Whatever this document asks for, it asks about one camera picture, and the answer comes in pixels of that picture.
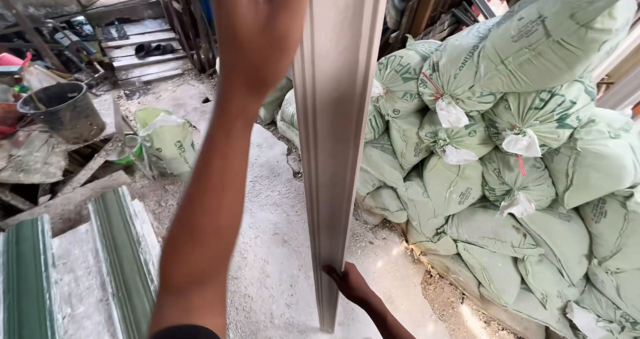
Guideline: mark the white plaster cornice moulding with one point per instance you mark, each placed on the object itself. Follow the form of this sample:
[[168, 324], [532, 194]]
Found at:
[[340, 129]]

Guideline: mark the wooden slat fence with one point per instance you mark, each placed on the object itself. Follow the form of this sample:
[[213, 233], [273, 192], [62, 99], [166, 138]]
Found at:
[[187, 24]]

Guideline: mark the person's right hand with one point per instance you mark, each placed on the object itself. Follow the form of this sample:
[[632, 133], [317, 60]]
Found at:
[[352, 281]]

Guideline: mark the grey wooden plank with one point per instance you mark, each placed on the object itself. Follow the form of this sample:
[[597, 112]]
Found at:
[[65, 201]]

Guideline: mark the green cornice mould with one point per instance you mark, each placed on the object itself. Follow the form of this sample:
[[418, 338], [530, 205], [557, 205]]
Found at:
[[127, 259], [27, 284]]

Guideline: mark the heap of green woven sacks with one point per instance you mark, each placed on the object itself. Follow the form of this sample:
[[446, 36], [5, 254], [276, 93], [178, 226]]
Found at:
[[500, 204]]

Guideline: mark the person's right fingers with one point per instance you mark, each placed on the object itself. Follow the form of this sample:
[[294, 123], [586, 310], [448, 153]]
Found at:
[[332, 271]]

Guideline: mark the pile of wooden boards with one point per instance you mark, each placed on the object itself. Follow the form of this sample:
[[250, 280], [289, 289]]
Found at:
[[430, 9]]

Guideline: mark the black sleeve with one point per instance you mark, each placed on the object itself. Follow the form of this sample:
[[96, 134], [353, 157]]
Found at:
[[185, 332]]

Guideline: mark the person's left hand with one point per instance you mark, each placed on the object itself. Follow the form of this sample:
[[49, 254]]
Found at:
[[255, 39]]

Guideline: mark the cluttered workbench with tools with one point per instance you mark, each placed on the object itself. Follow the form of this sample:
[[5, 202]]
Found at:
[[40, 49]]

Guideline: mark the small green white cup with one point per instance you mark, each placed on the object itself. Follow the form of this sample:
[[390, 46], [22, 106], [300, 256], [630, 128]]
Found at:
[[127, 151]]

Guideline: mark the wooden steps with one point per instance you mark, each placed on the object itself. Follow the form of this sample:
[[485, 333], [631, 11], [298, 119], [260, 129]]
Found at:
[[142, 54]]

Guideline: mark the open green sack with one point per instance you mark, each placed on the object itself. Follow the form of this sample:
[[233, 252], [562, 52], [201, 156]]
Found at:
[[167, 141]]

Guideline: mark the pair of black sandals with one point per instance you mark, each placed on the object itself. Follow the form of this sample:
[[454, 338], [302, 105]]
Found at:
[[152, 49]]

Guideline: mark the black dirty bucket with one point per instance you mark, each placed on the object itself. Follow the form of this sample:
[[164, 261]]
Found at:
[[65, 114]]

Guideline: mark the stack of white mouldings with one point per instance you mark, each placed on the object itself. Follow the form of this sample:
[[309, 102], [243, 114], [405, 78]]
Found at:
[[620, 74]]

